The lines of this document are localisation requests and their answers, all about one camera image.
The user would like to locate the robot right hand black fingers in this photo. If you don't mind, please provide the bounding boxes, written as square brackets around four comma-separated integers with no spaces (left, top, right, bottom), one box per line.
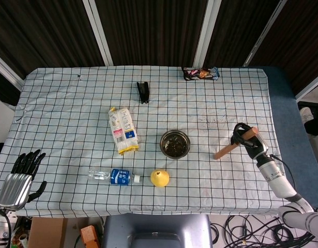
[230,122,269,160]

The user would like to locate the robot left hand black fingers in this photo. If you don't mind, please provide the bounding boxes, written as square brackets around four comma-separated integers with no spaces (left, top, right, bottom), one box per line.
[0,149,48,210]

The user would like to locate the wooden stick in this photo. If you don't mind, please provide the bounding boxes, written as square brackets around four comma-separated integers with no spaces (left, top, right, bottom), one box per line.
[214,127,259,160]

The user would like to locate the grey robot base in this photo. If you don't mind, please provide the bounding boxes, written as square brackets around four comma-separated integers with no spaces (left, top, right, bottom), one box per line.
[101,213,213,248]

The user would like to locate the metal bowl with dark contents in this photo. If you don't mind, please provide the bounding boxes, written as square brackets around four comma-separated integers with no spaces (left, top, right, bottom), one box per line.
[159,130,191,160]

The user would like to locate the brown cardboard box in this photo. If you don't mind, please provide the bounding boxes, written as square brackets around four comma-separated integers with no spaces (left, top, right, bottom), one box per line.
[27,216,68,248]

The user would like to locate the white shoe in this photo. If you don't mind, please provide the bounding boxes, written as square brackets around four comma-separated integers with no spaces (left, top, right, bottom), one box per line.
[299,107,315,123]

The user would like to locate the orange block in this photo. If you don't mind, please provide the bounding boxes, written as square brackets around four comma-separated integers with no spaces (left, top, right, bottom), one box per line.
[80,225,100,248]

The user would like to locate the white checkered tablecloth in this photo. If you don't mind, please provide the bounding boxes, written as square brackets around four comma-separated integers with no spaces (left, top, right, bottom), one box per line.
[0,65,294,219]

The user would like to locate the dark chocolate snack wrapper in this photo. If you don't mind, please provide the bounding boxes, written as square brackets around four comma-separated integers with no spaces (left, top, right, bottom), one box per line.
[182,66,220,82]

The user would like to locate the yellow pear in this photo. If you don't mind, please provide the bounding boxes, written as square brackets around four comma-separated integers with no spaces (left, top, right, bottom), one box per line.
[150,168,170,188]

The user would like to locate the clear water bottle blue label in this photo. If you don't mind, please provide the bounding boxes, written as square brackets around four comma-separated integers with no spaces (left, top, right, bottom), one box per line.
[88,167,142,186]

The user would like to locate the yellow white snack bag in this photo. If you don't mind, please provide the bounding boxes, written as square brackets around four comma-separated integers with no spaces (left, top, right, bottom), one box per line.
[108,107,140,156]

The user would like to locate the black clip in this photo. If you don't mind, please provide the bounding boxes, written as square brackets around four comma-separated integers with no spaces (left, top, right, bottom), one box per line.
[136,81,150,104]

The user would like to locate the black floor cables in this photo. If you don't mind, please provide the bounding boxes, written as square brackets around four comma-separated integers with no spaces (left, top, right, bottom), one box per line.
[210,210,317,248]

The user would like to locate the white partition frame post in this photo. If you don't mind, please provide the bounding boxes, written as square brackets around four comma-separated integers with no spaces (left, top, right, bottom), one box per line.
[82,0,114,67]
[193,0,223,67]
[243,0,289,67]

